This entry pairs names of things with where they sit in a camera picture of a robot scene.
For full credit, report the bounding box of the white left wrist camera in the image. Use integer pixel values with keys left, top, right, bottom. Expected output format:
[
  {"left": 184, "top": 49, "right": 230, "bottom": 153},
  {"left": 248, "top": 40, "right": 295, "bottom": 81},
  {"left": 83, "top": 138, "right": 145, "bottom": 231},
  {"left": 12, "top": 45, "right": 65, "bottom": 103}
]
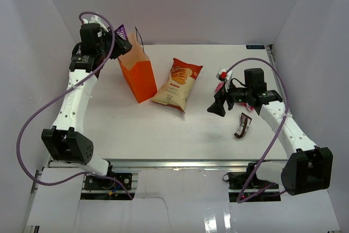
[{"left": 83, "top": 15, "right": 108, "bottom": 32}]

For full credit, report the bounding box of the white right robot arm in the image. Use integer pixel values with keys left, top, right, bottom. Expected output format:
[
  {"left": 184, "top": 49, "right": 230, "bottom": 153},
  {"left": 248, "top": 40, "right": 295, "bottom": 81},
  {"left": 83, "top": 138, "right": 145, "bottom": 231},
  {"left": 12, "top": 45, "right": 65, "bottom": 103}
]
[{"left": 207, "top": 68, "right": 333, "bottom": 195}]

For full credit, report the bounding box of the purple snack packet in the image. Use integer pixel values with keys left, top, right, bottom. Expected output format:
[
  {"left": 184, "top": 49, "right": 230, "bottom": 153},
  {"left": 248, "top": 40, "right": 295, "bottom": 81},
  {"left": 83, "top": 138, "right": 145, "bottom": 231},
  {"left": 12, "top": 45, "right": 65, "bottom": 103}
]
[{"left": 115, "top": 24, "right": 128, "bottom": 41}]

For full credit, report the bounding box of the aluminium table edge rail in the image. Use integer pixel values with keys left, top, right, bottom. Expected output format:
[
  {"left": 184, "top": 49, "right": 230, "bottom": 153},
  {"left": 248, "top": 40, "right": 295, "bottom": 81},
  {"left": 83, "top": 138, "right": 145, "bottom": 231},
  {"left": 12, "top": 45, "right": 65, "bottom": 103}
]
[{"left": 27, "top": 44, "right": 310, "bottom": 233}]

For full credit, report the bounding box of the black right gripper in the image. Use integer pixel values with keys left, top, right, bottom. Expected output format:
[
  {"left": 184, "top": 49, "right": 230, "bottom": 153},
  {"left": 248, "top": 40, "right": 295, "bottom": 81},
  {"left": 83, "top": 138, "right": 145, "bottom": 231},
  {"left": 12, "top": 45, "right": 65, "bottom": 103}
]
[{"left": 207, "top": 79, "right": 252, "bottom": 117}]

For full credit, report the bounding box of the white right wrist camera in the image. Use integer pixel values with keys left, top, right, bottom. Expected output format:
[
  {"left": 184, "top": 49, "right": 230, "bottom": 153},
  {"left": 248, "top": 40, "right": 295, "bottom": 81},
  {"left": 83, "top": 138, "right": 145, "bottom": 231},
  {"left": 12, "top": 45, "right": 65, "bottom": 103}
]
[{"left": 216, "top": 68, "right": 232, "bottom": 91}]

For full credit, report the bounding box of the orange paper bag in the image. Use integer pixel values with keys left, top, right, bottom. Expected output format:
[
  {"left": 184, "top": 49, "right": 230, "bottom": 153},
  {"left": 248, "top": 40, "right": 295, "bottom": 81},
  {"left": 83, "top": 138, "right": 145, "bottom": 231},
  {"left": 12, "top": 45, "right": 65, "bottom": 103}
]
[{"left": 118, "top": 31, "right": 158, "bottom": 103}]

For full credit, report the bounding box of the orange cassava chips bag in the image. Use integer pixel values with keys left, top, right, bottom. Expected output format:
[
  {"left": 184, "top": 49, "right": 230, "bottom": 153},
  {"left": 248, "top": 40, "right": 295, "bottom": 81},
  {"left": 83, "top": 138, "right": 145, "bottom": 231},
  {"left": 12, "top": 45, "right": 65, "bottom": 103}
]
[{"left": 151, "top": 58, "right": 203, "bottom": 112}]

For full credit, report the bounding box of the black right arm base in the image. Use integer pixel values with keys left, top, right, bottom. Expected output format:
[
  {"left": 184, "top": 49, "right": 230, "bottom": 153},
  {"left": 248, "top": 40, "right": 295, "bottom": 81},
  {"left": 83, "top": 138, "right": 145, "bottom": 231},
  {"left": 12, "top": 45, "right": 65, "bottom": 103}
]
[{"left": 222, "top": 161, "right": 281, "bottom": 202}]

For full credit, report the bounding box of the pink mint candy packet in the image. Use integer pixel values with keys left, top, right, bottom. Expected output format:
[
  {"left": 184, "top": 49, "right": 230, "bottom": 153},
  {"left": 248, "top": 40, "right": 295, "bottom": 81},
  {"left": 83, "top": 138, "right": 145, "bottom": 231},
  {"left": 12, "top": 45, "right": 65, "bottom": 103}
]
[{"left": 240, "top": 103, "right": 254, "bottom": 111}]

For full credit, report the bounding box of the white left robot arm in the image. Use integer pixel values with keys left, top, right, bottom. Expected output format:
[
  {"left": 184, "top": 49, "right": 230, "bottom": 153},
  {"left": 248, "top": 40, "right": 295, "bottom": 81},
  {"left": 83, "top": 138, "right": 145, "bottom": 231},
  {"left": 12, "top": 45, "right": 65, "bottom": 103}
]
[{"left": 41, "top": 21, "right": 203, "bottom": 189}]

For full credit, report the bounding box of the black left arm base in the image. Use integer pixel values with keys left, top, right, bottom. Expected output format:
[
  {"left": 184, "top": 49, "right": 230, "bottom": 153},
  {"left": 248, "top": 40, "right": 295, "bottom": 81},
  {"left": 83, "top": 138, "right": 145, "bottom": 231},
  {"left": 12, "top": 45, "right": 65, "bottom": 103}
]
[{"left": 83, "top": 172, "right": 133, "bottom": 190}]

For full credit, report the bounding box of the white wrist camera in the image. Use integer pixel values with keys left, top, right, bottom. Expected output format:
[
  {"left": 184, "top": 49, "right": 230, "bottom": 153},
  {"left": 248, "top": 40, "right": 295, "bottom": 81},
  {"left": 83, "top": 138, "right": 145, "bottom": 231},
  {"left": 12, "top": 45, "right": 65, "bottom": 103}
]
[
  {"left": 83, "top": 15, "right": 108, "bottom": 32},
  {"left": 216, "top": 68, "right": 232, "bottom": 91}
]

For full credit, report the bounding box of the brown purple snack bar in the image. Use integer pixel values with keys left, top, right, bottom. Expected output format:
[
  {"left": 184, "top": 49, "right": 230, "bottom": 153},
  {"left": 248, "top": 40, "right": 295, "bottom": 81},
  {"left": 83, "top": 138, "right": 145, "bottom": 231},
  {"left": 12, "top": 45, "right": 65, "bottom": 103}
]
[{"left": 234, "top": 113, "right": 252, "bottom": 139}]

